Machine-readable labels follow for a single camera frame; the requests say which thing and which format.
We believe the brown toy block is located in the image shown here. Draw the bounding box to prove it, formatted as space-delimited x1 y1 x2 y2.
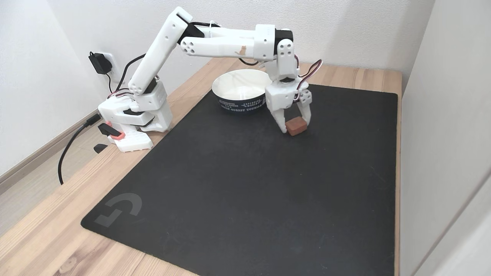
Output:
285 117 308 136

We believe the black and orange clamp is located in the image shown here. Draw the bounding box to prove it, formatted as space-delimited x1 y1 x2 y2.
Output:
93 121 125 154

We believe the red white servo wire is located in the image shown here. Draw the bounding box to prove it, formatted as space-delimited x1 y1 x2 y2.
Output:
293 56 323 102

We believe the white wall outlet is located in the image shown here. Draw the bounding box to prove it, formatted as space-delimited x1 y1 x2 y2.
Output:
101 53 120 83

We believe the white paper bowl navy band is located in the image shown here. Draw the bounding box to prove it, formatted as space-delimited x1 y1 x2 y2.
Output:
212 69 274 114

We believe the thin black adapter cable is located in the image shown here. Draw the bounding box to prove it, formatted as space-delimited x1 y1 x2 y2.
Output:
107 54 147 96

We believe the thick black cable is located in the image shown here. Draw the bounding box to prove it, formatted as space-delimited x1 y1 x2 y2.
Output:
58 113 102 186

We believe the black power adapter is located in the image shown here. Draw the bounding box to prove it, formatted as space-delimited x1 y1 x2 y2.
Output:
88 52 112 75

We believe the black desk mat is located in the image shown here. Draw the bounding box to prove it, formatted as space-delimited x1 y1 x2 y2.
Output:
81 80 399 276

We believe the wooden baseboard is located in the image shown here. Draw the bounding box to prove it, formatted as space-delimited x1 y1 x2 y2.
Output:
0 109 100 195

